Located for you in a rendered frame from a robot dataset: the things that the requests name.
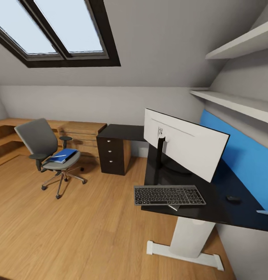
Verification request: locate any monitor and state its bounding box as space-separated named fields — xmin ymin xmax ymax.
xmin=144 ymin=108 xmax=230 ymax=183

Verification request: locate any folder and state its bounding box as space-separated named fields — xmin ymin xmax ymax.
xmin=50 ymin=149 xmax=77 ymax=163

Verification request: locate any mouse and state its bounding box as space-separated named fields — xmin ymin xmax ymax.
xmin=226 ymin=194 xmax=241 ymax=203

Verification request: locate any keyboard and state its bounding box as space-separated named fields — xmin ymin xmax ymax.
xmin=134 ymin=184 xmax=206 ymax=206

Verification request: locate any swivel chair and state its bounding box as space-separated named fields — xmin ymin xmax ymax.
xmin=14 ymin=118 xmax=86 ymax=199

